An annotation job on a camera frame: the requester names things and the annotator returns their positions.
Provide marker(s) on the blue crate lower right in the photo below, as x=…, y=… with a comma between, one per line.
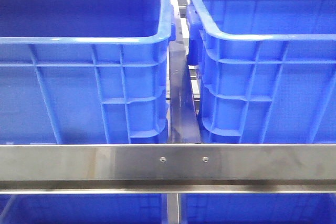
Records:
x=259, y=208

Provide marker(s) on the blue crate lower left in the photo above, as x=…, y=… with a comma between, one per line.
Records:
x=86, y=208

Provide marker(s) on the blue plastic crate right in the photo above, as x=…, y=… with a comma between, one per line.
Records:
x=266, y=70

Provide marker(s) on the steel centre divider bar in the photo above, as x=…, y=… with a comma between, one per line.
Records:
x=184, y=125

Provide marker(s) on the stainless steel rack rail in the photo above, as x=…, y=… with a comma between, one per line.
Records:
x=167, y=168

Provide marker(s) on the blue plastic crate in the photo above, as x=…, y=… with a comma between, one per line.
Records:
x=84, y=71
x=266, y=70

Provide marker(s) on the blue plastic crate left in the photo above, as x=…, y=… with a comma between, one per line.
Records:
x=84, y=71

